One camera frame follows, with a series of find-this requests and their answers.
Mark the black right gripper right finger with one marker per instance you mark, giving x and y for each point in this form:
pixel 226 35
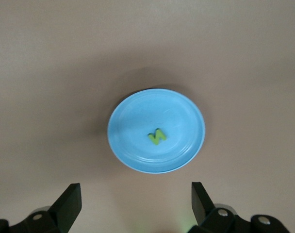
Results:
pixel 203 211

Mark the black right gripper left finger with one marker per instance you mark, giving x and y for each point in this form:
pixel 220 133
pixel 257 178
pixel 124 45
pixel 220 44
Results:
pixel 67 206

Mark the green foam letter N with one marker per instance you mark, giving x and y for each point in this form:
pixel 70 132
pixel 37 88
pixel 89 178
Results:
pixel 157 138

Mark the blue plate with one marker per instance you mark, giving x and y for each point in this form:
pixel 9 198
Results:
pixel 137 121

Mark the brown table mat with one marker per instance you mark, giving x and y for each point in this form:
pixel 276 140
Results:
pixel 40 72

